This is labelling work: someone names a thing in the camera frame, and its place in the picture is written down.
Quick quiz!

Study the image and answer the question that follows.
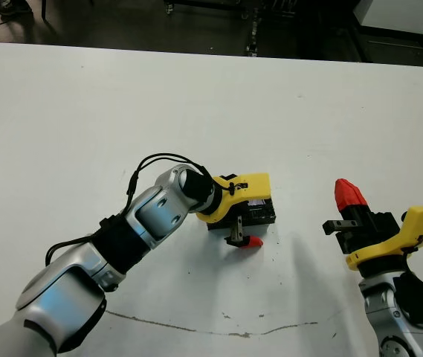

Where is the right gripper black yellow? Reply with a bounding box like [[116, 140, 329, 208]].
[[322, 178, 423, 278]]

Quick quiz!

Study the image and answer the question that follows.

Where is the glossy black box lid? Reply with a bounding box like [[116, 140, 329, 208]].
[[207, 198, 277, 232]]

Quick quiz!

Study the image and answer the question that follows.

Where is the white cabinet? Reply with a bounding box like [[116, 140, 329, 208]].
[[352, 0, 423, 42]]

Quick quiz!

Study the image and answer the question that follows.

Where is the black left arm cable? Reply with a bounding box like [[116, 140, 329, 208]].
[[45, 152, 212, 266]]

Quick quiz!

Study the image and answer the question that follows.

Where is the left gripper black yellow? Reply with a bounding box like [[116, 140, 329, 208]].
[[195, 173, 272, 249]]

